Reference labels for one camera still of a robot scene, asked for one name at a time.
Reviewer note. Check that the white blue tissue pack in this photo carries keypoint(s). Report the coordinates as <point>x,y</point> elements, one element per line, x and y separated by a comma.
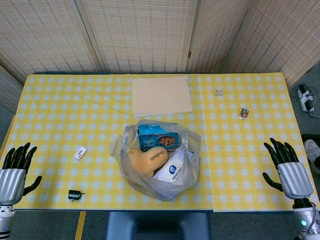
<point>172,170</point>

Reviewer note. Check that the beige cardboard folder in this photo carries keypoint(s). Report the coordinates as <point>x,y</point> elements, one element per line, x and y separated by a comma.
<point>161,96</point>

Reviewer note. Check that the small white beige box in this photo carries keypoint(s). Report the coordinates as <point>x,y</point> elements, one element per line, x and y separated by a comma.
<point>218,92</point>

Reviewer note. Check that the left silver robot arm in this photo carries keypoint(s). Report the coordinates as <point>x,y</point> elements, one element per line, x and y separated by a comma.
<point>5,220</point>

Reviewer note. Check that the clear plastic bag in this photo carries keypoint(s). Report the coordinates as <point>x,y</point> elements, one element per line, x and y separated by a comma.
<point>172,191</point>

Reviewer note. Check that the small black clip device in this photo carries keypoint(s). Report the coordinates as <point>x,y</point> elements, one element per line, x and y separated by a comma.
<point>74,194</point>

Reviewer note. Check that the small white red box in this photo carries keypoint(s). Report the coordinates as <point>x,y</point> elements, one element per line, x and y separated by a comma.
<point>80,152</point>

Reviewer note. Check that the blue grey robot torso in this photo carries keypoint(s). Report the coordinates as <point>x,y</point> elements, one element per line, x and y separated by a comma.
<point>157,226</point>

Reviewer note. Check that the orange plush toy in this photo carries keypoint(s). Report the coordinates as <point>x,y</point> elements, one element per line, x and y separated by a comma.
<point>142,162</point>

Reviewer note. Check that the grey sneaker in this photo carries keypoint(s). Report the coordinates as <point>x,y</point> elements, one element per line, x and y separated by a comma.
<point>312,155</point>

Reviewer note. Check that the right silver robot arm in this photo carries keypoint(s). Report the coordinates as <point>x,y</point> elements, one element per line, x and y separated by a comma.
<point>306,215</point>

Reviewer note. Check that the white power strip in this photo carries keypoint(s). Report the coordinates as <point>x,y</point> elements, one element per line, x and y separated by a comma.
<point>305,97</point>

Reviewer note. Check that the beige woven folding screen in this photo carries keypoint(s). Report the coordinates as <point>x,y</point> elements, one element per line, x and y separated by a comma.
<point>140,32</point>

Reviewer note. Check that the yellow white checkered tablecloth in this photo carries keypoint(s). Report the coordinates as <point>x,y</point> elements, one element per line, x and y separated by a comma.
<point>75,112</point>

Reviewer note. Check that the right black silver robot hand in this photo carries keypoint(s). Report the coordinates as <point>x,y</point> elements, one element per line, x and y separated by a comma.
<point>295,178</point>

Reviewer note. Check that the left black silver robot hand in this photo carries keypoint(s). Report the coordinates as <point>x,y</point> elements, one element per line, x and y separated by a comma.
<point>11,183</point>

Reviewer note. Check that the blue cookie box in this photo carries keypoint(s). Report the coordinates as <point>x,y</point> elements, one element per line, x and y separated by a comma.
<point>147,140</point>

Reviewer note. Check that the small colourful snack packet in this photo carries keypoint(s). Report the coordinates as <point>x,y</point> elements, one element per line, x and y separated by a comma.
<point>244,113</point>

